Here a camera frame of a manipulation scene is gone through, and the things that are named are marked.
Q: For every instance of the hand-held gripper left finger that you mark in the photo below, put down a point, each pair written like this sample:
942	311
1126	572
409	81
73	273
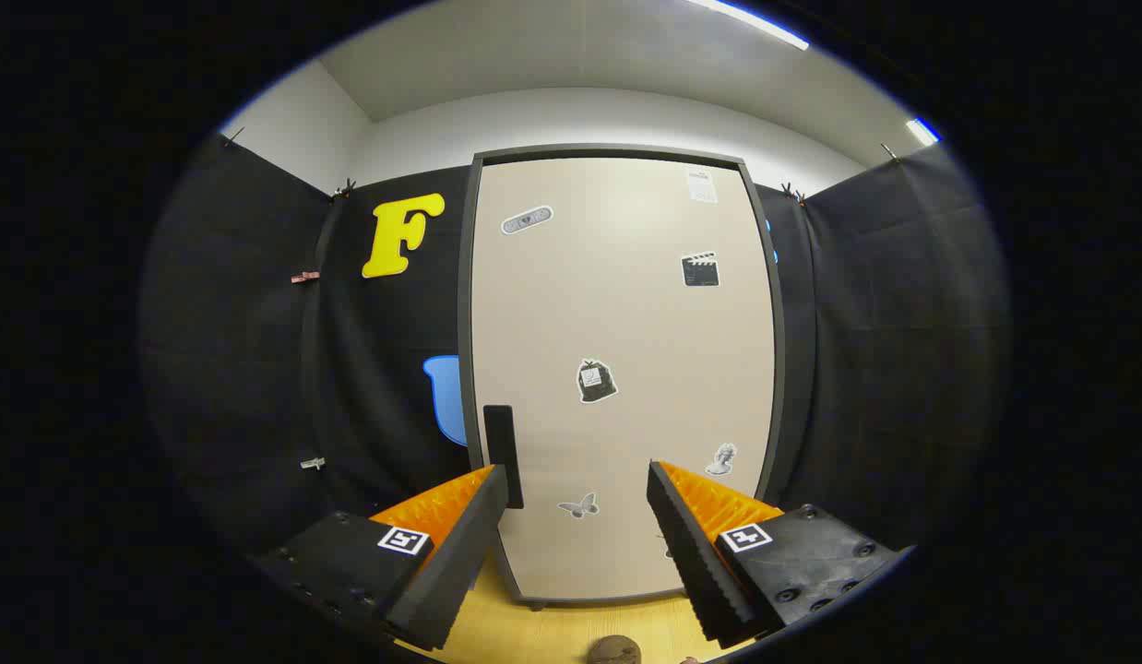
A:
451	563

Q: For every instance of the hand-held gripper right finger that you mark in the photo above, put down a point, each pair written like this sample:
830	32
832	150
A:
700	572

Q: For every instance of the brown fuzzy shoe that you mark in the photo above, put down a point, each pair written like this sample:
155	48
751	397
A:
614	651

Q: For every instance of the beige shoe cabinet door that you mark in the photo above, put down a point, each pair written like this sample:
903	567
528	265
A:
626	304

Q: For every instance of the grey shoe cabinet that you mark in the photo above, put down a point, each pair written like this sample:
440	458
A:
608	151

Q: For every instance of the black backdrop cloth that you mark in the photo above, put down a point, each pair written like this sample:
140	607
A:
239	350

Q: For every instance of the short ceiling light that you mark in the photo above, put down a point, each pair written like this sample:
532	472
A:
922	131

